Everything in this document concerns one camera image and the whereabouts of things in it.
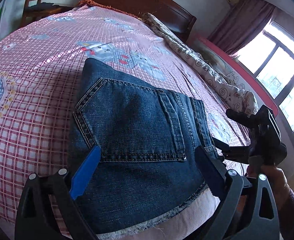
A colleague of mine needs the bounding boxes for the dark purple curtain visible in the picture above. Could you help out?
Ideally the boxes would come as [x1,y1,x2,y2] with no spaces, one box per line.
[208,0,277,55]

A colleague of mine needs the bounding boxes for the red framed bed rail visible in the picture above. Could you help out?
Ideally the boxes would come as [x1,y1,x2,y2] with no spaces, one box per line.
[187,36,279,116]

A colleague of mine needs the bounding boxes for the dark clothes on chair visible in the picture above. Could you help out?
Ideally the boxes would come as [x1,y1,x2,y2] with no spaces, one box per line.
[24,2,72,12]

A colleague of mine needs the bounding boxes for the dark wooden headboard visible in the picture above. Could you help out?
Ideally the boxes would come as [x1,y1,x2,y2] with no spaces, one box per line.
[92,0,196,42]

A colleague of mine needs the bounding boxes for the blue denim jeans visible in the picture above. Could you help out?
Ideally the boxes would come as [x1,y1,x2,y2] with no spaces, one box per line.
[68,58,219,239]

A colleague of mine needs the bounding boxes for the orange fringed mat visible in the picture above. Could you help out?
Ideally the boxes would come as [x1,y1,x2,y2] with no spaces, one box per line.
[76,0,142,21]

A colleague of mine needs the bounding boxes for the person's right hand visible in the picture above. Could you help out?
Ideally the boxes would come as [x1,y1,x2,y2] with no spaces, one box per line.
[247,165,293,212]

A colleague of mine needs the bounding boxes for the floral patterned quilt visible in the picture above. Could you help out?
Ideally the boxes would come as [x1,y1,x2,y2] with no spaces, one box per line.
[142,12,258,115]

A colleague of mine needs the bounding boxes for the large framed window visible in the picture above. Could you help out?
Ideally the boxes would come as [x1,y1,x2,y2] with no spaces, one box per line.
[236,22,294,139]

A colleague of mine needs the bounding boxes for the wooden chair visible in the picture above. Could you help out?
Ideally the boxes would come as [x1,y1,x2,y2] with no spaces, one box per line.
[20,0,71,28]

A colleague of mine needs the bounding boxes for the pink plaid bed sheet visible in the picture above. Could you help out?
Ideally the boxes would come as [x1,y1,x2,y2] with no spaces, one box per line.
[0,6,249,239]

